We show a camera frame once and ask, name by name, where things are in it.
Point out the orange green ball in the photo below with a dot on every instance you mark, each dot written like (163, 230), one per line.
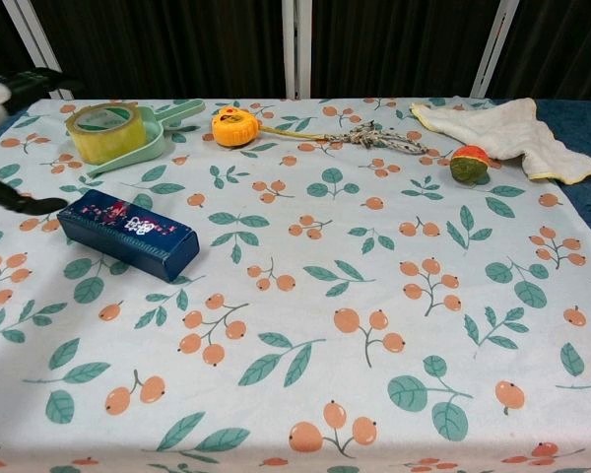
(469, 165)

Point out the white frame post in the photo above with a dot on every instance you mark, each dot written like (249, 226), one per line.
(495, 49)
(295, 49)
(39, 44)

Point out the yellow tape measure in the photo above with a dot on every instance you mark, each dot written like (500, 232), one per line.
(234, 129)

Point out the floral fruit tablecloth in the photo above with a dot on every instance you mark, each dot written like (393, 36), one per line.
(295, 345)

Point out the clear packing tape roll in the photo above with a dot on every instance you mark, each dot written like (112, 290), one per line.
(111, 143)

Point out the blue cardboard box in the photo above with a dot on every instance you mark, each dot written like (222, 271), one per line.
(128, 236)

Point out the white towel yellow edge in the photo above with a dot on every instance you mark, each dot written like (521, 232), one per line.
(502, 130)

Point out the black pleated curtain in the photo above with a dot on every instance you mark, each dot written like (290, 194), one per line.
(394, 49)
(0, 44)
(561, 49)
(177, 49)

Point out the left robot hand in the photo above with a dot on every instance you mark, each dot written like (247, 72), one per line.
(29, 86)

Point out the mint green plastic scoop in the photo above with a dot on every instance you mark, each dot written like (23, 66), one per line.
(153, 140)

